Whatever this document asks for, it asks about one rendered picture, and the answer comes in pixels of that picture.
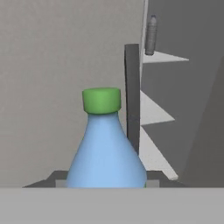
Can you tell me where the blue water bottle green cap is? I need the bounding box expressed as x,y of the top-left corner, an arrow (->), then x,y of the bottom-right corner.
65,87 -> 148,189

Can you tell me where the dark grey door handle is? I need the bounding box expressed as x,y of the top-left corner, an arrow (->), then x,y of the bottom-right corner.
124,43 -> 141,156

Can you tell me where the grey water bottle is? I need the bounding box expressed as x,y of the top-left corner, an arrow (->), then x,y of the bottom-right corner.
144,15 -> 159,57

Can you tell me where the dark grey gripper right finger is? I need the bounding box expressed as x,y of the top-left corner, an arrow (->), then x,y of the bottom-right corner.
144,171 -> 188,189

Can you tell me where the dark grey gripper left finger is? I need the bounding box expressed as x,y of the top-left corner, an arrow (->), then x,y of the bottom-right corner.
22,170 -> 71,189

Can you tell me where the light grey freezer door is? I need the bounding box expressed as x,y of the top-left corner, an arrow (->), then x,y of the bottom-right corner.
0,0 -> 149,188

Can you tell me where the white freezer shelf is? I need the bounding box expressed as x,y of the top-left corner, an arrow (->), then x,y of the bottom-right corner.
138,125 -> 179,181
142,50 -> 190,65
139,89 -> 176,127

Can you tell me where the grey freezer compartment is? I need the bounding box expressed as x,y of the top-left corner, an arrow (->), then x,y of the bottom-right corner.
139,0 -> 224,188

